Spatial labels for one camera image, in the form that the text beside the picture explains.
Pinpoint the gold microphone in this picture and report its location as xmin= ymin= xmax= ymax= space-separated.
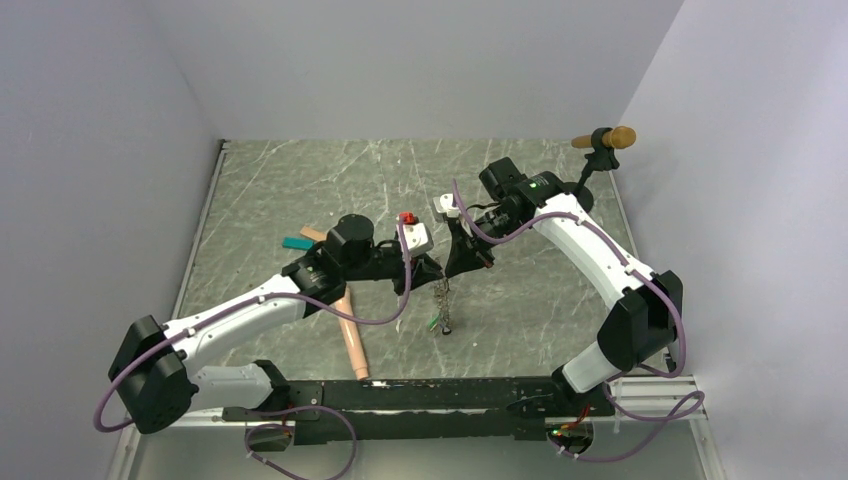
xmin=570 ymin=126 xmax=637 ymax=149

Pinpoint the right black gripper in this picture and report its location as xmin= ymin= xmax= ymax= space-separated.
xmin=445 ymin=206 xmax=526 ymax=278

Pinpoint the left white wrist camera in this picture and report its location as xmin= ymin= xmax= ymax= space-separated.
xmin=398 ymin=212 xmax=434 ymax=257

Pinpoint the tan wooden block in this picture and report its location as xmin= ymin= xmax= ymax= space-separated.
xmin=299 ymin=226 xmax=327 ymax=242

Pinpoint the metal disc with keyrings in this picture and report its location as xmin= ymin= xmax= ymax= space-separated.
xmin=431 ymin=278 xmax=452 ymax=336

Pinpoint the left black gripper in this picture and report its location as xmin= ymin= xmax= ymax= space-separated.
xmin=343 ymin=247 xmax=444 ymax=297

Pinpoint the black microphone stand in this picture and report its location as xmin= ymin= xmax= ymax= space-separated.
xmin=569 ymin=147 xmax=620 ymax=212

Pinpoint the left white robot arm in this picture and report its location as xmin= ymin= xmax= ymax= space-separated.
xmin=94 ymin=213 xmax=443 ymax=434

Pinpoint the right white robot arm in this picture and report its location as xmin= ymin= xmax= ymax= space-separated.
xmin=432 ymin=157 xmax=684 ymax=416

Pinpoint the aluminium frame rail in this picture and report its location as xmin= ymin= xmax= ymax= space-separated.
xmin=106 ymin=140 xmax=230 ymax=480

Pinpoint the black base beam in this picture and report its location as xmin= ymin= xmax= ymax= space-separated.
xmin=221 ymin=375 xmax=617 ymax=446

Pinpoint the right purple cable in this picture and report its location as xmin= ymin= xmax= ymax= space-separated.
xmin=450 ymin=178 xmax=708 ymax=464

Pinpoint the teal block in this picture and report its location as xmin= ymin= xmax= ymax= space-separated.
xmin=281 ymin=237 xmax=315 ymax=251

